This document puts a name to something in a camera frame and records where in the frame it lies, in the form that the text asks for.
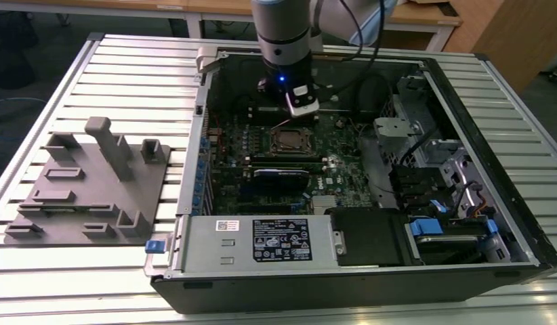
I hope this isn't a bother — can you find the silver CPU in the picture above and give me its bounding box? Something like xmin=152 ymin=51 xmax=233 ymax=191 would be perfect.
xmin=277 ymin=131 xmax=310 ymax=149

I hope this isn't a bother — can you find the metal CPU socket cover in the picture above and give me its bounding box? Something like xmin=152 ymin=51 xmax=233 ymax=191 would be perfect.
xmin=270 ymin=128 xmax=318 ymax=157

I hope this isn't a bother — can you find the CPU socket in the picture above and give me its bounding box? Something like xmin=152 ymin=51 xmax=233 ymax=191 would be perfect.
xmin=267 ymin=127 xmax=319 ymax=158

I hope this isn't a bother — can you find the pale blue teach pendant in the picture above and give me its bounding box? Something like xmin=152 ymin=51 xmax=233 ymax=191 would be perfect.
xmin=349 ymin=0 xmax=399 ymax=45

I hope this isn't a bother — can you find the green RAM stick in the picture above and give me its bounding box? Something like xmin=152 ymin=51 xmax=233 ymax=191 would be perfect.
xmin=250 ymin=160 xmax=326 ymax=171

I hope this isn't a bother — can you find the silver metal drive cage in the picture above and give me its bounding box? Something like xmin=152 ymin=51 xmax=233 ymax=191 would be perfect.
xmin=373 ymin=74 xmax=469 ymax=170

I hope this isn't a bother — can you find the green motherboard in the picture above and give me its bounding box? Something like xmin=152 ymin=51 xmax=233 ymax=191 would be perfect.
xmin=206 ymin=113 xmax=385 ymax=217

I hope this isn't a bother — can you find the black graphics card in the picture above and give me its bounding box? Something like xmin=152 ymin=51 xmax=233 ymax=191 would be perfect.
xmin=253 ymin=168 xmax=313 ymax=197

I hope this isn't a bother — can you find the silver chipset heatsink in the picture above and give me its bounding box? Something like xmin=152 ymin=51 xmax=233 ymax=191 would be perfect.
xmin=313 ymin=194 xmax=341 ymax=208

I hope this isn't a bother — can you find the grey parts rack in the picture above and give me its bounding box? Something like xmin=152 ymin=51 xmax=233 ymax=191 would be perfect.
xmin=1 ymin=116 xmax=174 ymax=246

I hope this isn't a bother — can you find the brown wooden cabinet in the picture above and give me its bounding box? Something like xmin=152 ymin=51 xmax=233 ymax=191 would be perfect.
xmin=441 ymin=0 xmax=557 ymax=98

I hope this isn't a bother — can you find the silver power supply unit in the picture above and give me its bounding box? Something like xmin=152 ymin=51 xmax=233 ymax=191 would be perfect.
xmin=180 ymin=215 xmax=341 ymax=272

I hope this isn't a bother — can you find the blue case latch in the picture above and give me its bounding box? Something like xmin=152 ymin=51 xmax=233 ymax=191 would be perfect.
xmin=143 ymin=239 xmax=167 ymax=255

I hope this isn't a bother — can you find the black office chair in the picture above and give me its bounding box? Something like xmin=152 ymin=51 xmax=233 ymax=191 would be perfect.
xmin=0 ymin=9 xmax=40 ymax=91

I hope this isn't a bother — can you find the black PC case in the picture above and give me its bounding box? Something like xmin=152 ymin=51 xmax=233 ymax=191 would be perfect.
xmin=142 ymin=45 xmax=557 ymax=316

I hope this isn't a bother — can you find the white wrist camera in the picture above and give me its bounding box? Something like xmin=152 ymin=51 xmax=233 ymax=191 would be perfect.
xmin=285 ymin=86 xmax=321 ymax=118

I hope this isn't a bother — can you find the grey case handle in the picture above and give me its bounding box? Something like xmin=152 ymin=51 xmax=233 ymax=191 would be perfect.
xmin=195 ymin=46 xmax=230 ymax=74

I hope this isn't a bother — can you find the black cable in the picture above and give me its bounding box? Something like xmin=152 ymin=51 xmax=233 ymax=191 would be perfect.
xmin=350 ymin=72 xmax=390 ymax=123

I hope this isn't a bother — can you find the grey flat cable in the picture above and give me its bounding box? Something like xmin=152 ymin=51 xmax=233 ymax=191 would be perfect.
xmin=357 ymin=133 xmax=399 ymax=209

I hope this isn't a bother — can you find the wooden desk white frame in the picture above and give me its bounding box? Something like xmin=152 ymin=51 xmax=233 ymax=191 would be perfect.
xmin=187 ymin=0 xmax=464 ymax=51
xmin=0 ymin=0 xmax=203 ymax=39

